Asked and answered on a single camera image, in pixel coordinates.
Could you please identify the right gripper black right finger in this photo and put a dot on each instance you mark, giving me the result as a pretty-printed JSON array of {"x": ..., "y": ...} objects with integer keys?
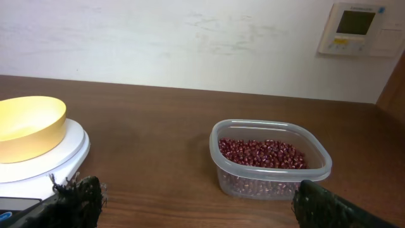
[{"x": 315, "y": 206}]

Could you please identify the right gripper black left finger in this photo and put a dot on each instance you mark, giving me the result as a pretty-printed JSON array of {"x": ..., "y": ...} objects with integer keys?
[{"x": 77, "y": 204}]

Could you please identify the white digital kitchen scale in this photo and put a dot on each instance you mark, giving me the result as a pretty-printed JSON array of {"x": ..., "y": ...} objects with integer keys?
[{"x": 27, "y": 183}]

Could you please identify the yellow plastic bowl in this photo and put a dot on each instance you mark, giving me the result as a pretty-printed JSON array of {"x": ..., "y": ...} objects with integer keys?
[{"x": 30, "y": 127}]

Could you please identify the clear plastic food container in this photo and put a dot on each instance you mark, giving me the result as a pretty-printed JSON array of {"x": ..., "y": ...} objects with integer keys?
[{"x": 267, "y": 183}]

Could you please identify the red azuki beans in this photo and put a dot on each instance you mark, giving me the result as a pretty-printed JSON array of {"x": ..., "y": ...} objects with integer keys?
[{"x": 265, "y": 154}]

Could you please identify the white wall control panel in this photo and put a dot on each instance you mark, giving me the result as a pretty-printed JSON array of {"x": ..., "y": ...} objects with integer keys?
[{"x": 361, "y": 29}]

